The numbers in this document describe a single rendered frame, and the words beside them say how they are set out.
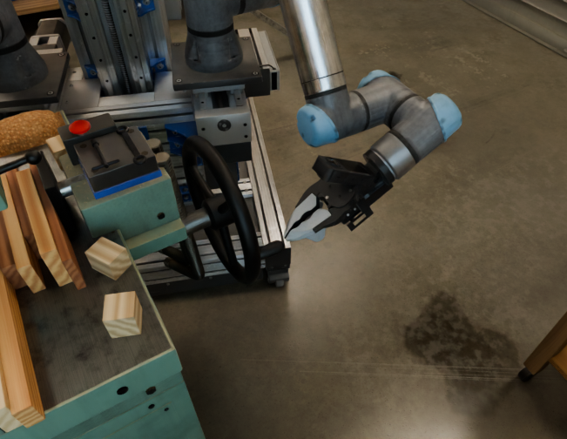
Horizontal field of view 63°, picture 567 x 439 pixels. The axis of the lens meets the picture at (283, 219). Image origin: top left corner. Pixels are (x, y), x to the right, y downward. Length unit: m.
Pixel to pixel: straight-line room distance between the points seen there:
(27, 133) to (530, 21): 3.24
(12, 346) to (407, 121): 0.66
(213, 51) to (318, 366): 1.00
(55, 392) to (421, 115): 0.66
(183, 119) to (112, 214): 0.63
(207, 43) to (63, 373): 0.85
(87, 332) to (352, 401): 1.05
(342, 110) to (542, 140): 1.95
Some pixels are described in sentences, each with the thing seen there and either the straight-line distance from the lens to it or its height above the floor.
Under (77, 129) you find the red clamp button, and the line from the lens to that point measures 0.74.
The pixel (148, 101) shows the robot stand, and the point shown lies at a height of 0.73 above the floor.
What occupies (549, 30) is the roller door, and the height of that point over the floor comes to 0.08.
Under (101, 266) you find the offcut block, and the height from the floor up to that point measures 0.92.
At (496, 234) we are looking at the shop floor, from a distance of 2.08.
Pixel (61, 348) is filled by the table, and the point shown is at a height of 0.90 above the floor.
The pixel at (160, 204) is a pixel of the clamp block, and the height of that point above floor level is 0.92.
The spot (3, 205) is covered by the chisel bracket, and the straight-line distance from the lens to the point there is 0.68.
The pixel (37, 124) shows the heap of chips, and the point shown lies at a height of 0.93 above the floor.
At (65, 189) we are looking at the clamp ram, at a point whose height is 0.96.
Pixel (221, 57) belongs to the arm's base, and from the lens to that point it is 1.23.
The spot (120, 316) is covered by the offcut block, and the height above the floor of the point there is 0.94.
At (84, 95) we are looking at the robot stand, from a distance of 1.42.
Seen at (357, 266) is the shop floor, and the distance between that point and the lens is 1.81.
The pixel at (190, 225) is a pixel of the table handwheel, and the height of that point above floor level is 0.82.
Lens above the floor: 1.43
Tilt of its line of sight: 47 degrees down
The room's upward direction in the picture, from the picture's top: straight up
